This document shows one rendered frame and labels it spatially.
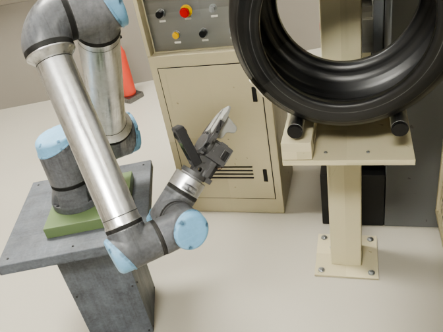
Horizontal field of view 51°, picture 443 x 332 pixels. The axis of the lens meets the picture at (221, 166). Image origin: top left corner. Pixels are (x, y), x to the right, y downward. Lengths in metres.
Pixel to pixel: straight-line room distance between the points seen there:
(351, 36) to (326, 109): 0.39
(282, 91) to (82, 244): 0.83
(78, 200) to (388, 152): 1.02
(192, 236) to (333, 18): 0.86
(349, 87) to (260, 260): 1.02
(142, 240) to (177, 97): 1.23
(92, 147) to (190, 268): 1.28
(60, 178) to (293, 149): 0.79
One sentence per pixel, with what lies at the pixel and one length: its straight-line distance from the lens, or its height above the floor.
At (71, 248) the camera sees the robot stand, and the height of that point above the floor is 0.60.
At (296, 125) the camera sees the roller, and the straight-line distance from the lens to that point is 1.32.
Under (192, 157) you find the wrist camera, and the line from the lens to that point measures 1.21.
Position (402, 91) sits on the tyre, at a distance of 1.26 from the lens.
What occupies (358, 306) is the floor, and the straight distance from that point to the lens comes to 2.03.
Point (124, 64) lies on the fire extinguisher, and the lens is 4.06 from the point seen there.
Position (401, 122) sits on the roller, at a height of 0.92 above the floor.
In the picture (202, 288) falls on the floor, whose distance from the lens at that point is 2.16.
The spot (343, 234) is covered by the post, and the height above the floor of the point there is 0.19.
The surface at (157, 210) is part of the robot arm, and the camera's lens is 1.21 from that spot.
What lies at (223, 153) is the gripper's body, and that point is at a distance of 1.23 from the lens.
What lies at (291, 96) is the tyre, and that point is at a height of 1.02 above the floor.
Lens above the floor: 1.55
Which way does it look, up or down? 32 degrees down
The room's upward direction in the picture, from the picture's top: 11 degrees counter-clockwise
